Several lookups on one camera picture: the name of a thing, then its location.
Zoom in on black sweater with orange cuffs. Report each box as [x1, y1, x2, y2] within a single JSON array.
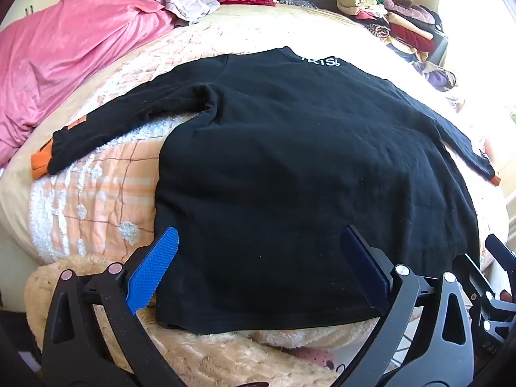
[[31, 46, 501, 335]]

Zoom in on beige fluffy blanket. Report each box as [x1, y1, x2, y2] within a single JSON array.
[[24, 254, 383, 387]]

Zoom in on grey bedside cabinet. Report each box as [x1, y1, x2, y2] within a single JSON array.
[[429, 34, 449, 65]]

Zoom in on heap of mixed clothes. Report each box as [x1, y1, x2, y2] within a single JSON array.
[[415, 62, 459, 91]]

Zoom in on bed with orange patterned bedspread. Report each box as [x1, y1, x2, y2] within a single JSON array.
[[30, 28, 516, 275]]

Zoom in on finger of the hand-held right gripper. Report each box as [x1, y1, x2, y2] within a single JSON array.
[[485, 234, 516, 269], [453, 253, 509, 343]]

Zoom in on stack of folded clothes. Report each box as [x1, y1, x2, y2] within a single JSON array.
[[336, 0, 446, 55]]

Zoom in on pink duvet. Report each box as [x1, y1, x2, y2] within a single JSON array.
[[0, 0, 178, 166]]

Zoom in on pink perforated slipper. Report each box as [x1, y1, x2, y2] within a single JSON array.
[[288, 349, 337, 372]]

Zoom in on cream quilted bedspread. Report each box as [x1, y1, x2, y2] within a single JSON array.
[[0, 2, 408, 264]]

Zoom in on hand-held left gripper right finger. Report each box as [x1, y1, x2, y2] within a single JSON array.
[[334, 226, 474, 387]]

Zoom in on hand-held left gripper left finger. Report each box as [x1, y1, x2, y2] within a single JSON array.
[[42, 227, 186, 387]]

